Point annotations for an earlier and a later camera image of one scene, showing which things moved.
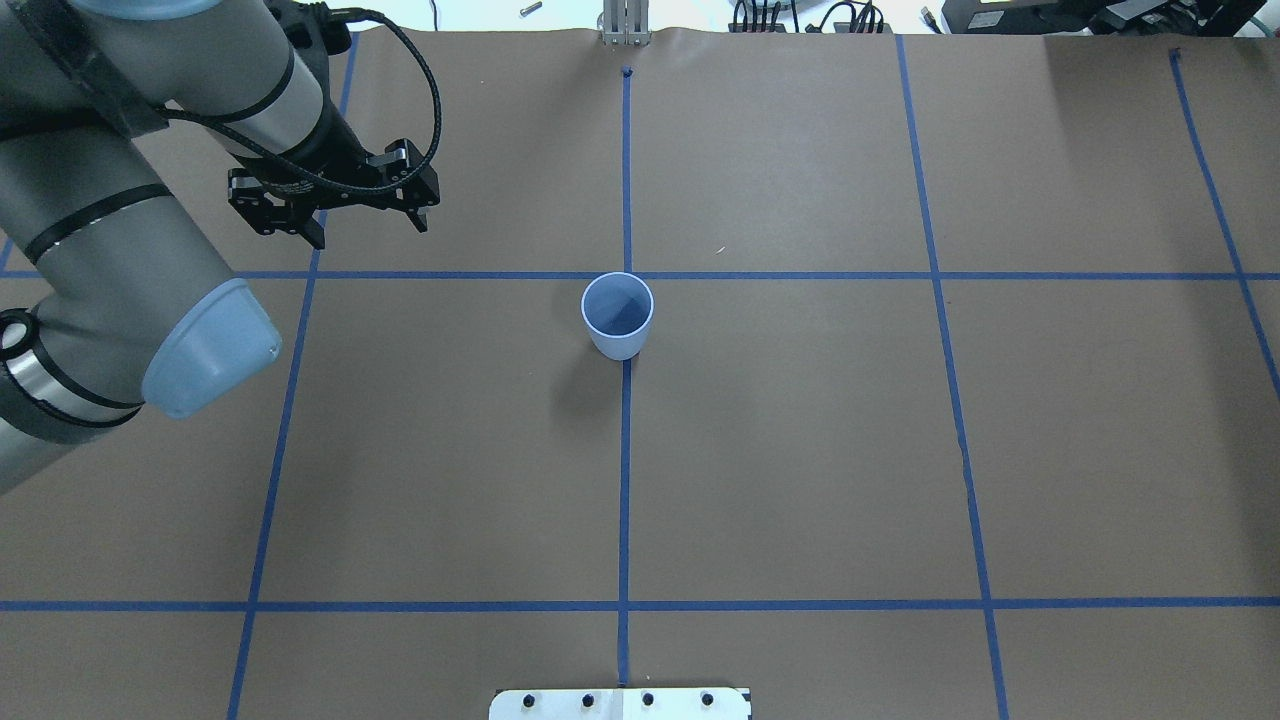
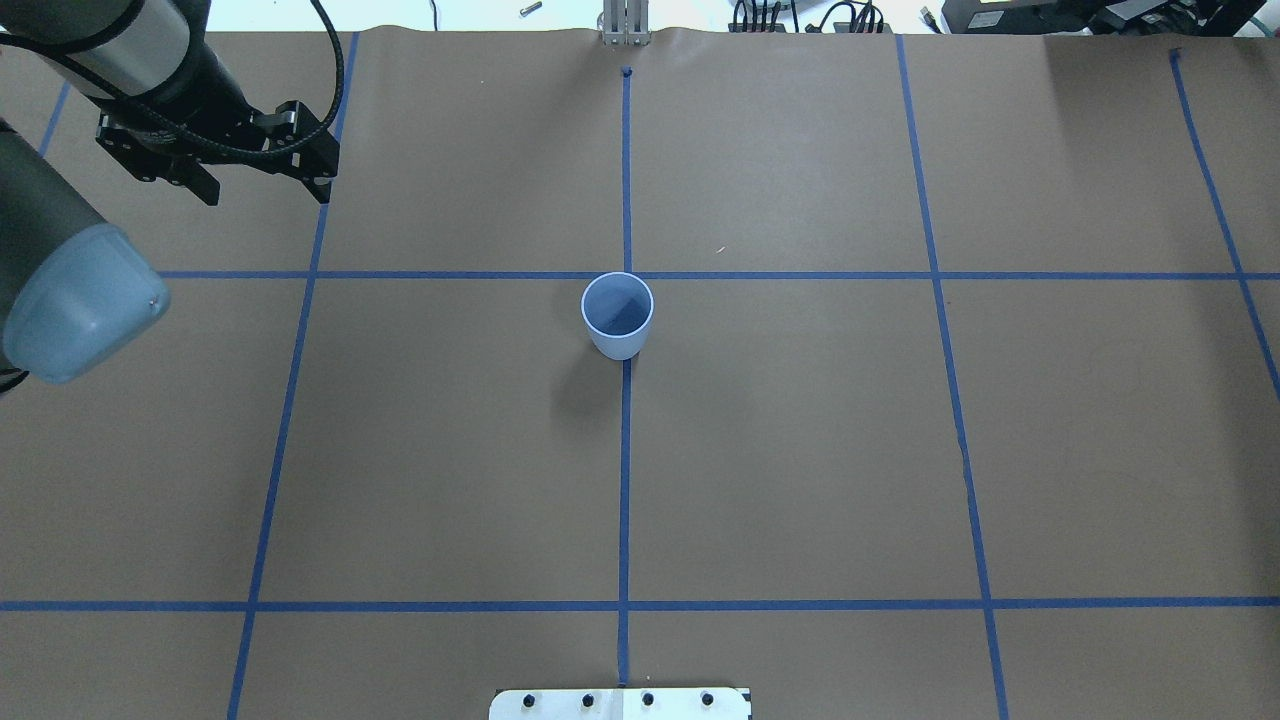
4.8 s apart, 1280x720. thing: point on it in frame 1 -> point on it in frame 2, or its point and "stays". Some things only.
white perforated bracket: [620, 704] stays
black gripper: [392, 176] -> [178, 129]
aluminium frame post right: [626, 22] stays
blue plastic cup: [617, 309] stays
